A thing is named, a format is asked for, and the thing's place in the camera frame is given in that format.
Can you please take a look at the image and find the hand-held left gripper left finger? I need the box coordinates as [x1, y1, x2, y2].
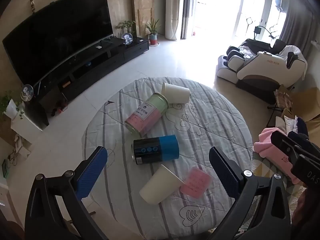
[24, 146, 110, 240]

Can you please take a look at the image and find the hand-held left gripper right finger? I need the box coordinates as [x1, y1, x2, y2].
[209, 146, 292, 240]

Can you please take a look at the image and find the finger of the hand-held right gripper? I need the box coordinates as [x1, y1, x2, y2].
[271, 131, 304, 160]
[287, 117, 320, 153]

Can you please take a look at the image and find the white paper cup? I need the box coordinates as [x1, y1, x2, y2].
[139, 164, 183, 205]
[161, 82, 191, 105]

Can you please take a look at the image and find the pink cloth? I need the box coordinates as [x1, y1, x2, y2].
[253, 127, 302, 186]

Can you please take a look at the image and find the yellow sofa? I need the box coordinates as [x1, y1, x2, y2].
[280, 87, 320, 137]

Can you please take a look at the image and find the pink card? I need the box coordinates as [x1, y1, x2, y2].
[180, 167, 212, 198]

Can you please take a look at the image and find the patterned blanket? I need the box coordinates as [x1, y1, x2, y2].
[252, 152, 304, 205]

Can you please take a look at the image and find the round table with striped cloth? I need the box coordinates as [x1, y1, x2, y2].
[82, 77, 253, 240]

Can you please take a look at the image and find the blue and black can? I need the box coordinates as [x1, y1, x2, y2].
[131, 134, 179, 165]

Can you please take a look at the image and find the white massage chair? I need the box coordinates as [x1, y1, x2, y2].
[216, 39, 308, 105]

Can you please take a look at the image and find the green and pink can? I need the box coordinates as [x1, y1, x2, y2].
[124, 93, 168, 137]

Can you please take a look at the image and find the white low cabinet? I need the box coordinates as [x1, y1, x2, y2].
[10, 117, 34, 153]

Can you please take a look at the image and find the white blanket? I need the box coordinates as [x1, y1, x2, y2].
[277, 45, 307, 67]

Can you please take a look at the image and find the round decorative plate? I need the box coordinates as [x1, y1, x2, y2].
[122, 32, 134, 45]
[21, 84, 34, 102]

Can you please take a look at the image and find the green plant in white pot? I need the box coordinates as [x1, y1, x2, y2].
[0, 90, 25, 120]

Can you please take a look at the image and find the grey curtain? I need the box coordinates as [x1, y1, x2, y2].
[281, 0, 320, 58]
[181, 0, 198, 40]

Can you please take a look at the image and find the black television stand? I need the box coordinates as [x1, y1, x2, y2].
[24, 37, 150, 130]

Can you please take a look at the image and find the large black television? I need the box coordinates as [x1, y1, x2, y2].
[2, 0, 114, 85]

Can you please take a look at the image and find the leafy green houseplant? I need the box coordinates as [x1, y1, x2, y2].
[115, 20, 137, 38]

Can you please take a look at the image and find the potted plant in striped pot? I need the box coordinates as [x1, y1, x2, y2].
[145, 19, 160, 46]

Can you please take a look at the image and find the white standing air conditioner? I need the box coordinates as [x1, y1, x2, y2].
[165, 0, 185, 40]

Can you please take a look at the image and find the wooden door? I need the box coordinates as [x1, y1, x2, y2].
[131, 0, 153, 37]

